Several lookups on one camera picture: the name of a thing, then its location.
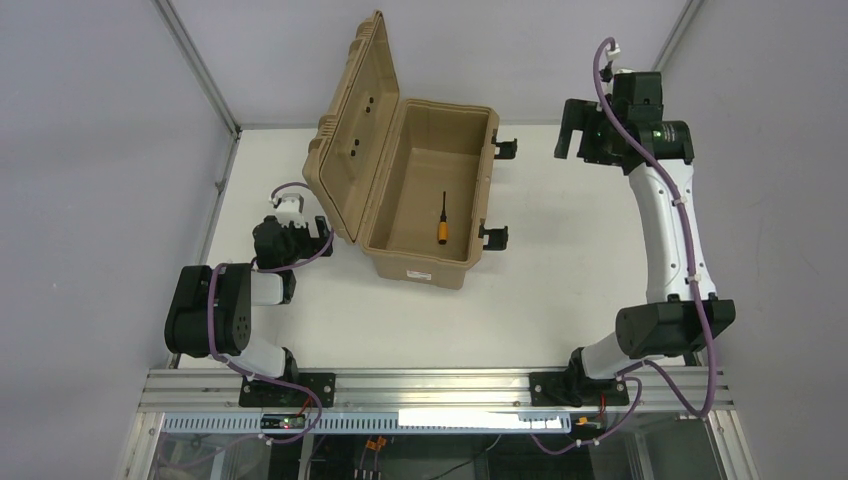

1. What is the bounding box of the orange black screwdriver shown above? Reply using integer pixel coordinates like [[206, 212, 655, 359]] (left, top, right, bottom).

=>
[[437, 191, 449, 245]]

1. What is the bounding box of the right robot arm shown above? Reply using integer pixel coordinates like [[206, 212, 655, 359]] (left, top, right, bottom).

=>
[[554, 71, 736, 380]]

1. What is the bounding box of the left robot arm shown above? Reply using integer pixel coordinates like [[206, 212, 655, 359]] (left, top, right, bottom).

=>
[[164, 215, 334, 384]]

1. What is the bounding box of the tan plastic toolbox bin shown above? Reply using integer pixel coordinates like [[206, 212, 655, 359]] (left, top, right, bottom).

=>
[[302, 11, 500, 290]]

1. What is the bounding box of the upper black toolbox latch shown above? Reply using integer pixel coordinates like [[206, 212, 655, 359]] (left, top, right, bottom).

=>
[[491, 129, 518, 160]]

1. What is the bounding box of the black toolbox latch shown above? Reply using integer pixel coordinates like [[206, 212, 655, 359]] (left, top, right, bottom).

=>
[[491, 129, 518, 160], [478, 219, 509, 251]]

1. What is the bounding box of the lower black toolbox latch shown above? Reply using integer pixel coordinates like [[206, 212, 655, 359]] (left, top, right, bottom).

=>
[[478, 219, 509, 251]]

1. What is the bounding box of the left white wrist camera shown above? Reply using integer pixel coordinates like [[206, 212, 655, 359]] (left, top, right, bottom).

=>
[[270, 192, 307, 228]]

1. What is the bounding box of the right aluminium frame post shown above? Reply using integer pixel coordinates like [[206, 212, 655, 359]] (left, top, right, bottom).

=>
[[651, 0, 706, 71]]

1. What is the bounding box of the aluminium frame post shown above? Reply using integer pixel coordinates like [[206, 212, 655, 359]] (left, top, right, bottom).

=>
[[153, 0, 241, 370], [651, 0, 706, 71]]

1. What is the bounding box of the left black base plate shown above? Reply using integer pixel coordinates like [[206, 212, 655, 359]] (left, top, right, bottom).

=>
[[238, 373, 336, 408]]

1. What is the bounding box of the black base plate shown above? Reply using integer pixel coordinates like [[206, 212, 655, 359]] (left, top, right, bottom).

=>
[[528, 370, 630, 408], [238, 373, 336, 408]]

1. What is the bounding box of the perforated cable tray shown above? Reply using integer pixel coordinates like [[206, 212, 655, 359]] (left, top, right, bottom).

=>
[[162, 409, 572, 435]]

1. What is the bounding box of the left aluminium frame post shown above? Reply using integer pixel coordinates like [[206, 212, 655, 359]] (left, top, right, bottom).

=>
[[153, 0, 241, 370]]

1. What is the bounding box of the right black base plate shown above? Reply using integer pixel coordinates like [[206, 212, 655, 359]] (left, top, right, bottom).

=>
[[528, 370, 630, 408]]

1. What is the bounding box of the aluminium mounting rail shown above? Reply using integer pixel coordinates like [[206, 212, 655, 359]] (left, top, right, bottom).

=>
[[137, 368, 735, 415]]

